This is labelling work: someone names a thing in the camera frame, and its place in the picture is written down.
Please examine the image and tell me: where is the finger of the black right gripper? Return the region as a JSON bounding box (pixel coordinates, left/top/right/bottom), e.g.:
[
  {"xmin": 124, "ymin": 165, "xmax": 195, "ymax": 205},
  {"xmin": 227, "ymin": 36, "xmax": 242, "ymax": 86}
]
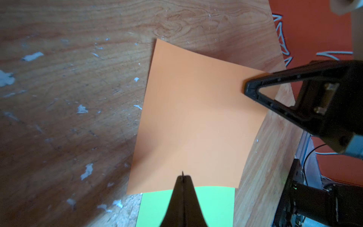
[{"xmin": 244, "ymin": 61, "xmax": 352, "ymax": 131}]

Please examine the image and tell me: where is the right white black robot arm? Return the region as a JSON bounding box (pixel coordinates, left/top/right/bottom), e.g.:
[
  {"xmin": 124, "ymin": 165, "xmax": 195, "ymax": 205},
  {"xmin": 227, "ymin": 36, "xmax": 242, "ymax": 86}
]
[{"xmin": 244, "ymin": 1, "xmax": 363, "ymax": 227}]

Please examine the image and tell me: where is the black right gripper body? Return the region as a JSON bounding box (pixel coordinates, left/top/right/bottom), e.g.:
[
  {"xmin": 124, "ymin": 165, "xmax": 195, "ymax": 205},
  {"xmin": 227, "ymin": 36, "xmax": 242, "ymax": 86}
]
[{"xmin": 295, "ymin": 60, "xmax": 363, "ymax": 159}]

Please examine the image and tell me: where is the orange square paper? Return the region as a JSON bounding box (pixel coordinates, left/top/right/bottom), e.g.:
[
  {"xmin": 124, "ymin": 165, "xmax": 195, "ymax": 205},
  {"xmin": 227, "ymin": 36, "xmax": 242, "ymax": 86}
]
[{"xmin": 127, "ymin": 40, "xmax": 268, "ymax": 194}]

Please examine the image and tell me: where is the green square paper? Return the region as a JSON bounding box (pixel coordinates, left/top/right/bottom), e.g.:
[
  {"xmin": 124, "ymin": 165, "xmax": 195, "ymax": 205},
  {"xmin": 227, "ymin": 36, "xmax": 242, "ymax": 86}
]
[{"xmin": 136, "ymin": 186, "xmax": 235, "ymax": 227}]

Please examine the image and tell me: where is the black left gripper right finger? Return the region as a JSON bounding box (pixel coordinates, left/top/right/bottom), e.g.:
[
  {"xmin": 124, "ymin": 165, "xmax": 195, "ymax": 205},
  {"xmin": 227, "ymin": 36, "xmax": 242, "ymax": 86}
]
[{"xmin": 184, "ymin": 176, "xmax": 207, "ymax": 227}]

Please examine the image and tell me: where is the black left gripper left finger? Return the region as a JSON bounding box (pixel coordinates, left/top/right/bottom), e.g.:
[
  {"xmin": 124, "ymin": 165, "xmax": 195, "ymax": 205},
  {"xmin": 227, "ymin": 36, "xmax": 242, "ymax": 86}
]
[{"xmin": 160, "ymin": 172, "xmax": 185, "ymax": 227}]

